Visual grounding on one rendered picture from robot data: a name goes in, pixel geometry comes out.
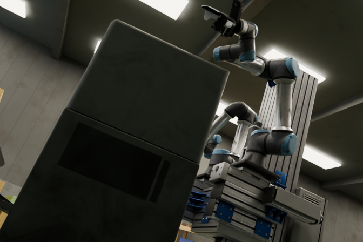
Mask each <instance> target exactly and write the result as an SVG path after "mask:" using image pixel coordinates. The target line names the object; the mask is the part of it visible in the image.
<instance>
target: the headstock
mask: <svg viewBox="0 0 363 242"><path fill-rule="evenodd" d="M229 73H230V71H228V70H226V69H223V68H221V67H219V66H217V65H215V64H213V63H211V62H208V61H206V60H204V59H202V58H200V57H198V56H196V55H194V54H191V53H189V52H187V51H185V50H183V49H181V48H179V47H176V46H174V45H172V44H170V43H168V42H166V41H164V40H162V39H159V38H157V37H155V36H153V35H151V34H149V33H147V32H144V31H142V30H140V29H137V28H135V27H134V26H132V25H129V24H127V23H125V22H123V21H120V20H118V19H115V20H113V21H112V22H111V23H110V25H109V27H108V29H107V31H106V33H105V35H104V37H103V39H102V40H101V42H100V44H99V46H98V48H97V50H96V52H95V54H94V56H93V57H92V59H91V61H90V63H89V65H88V66H87V68H86V70H85V72H84V74H83V76H82V78H81V80H80V82H79V83H78V85H77V87H76V89H75V91H74V93H73V95H72V97H71V99H70V100H69V102H68V104H67V106H66V107H67V108H69V109H72V110H74V111H76V112H79V113H81V114H83V115H86V116H88V117H90V118H93V119H95V120H97V121H99V122H102V123H104V124H106V125H109V126H111V127H114V128H116V129H118V130H121V131H123V132H125V133H128V134H130V135H132V136H135V137H137V138H139V139H142V140H144V141H146V142H149V143H151V144H153V145H156V146H158V147H161V148H162V149H165V150H168V151H170V152H172V153H175V154H177V155H179V156H181V157H184V158H186V159H188V160H191V161H193V162H195V163H198V164H200V161H201V157H202V155H203V152H204V148H205V145H206V142H207V139H208V137H209V134H210V131H211V127H212V124H213V121H214V118H215V116H216V113H217V110H218V106H219V103H220V100H221V97H222V95H223V92H224V88H225V85H226V82H227V79H228V76H229Z"/></svg>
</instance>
